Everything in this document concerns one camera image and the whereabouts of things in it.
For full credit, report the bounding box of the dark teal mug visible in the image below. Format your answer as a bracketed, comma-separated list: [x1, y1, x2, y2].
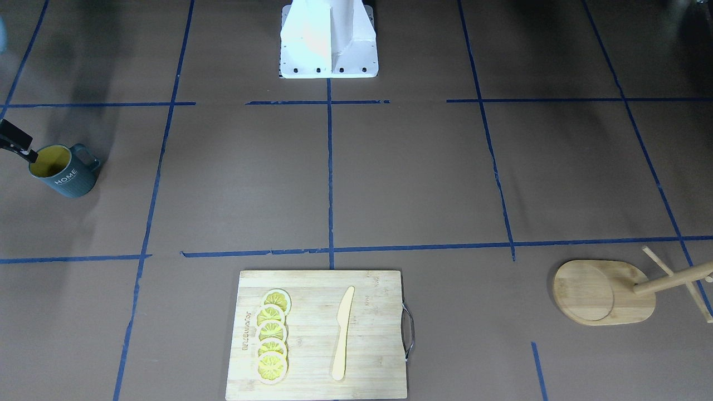
[28, 144, 102, 198]

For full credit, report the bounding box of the wooden cup storage rack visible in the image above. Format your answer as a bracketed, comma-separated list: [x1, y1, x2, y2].
[551, 246, 712, 326]

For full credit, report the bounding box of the lemon slice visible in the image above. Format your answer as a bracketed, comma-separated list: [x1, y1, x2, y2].
[257, 338, 289, 359]
[262, 288, 292, 315]
[257, 351, 289, 385]
[256, 303, 286, 326]
[256, 320, 288, 343]

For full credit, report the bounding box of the yellow plastic knife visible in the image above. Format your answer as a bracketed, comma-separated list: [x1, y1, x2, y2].
[331, 285, 355, 381]

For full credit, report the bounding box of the bamboo cutting board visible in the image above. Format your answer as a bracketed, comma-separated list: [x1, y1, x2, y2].
[225, 270, 408, 400]

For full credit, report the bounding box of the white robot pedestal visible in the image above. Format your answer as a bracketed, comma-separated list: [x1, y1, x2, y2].
[279, 1, 379, 79]

